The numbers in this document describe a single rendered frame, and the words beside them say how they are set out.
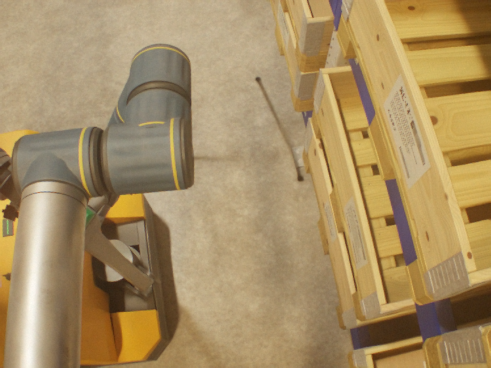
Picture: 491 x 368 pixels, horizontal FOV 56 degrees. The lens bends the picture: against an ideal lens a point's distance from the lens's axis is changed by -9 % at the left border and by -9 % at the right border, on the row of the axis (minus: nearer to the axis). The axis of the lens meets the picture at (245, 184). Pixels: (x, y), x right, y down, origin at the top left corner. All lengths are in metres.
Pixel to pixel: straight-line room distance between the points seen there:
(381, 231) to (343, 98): 0.51
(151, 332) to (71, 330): 1.42
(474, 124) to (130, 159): 0.86
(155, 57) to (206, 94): 1.90
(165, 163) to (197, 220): 1.76
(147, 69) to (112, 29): 2.28
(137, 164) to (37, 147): 0.16
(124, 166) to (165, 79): 0.17
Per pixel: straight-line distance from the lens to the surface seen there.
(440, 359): 1.15
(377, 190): 1.75
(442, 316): 1.27
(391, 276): 1.68
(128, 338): 2.05
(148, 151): 0.72
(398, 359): 1.96
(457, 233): 0.95
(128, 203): 2.18
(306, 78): 2.11
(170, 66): 0.84
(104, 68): 2.95
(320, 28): 1.84
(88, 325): 1.82
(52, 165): 0.74
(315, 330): 2.38
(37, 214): 0.71
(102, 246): 1.39
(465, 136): 1.26
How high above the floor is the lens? 2.36
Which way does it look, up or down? 70 degrees down
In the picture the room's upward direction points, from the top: 1 degrees counter-clockwise
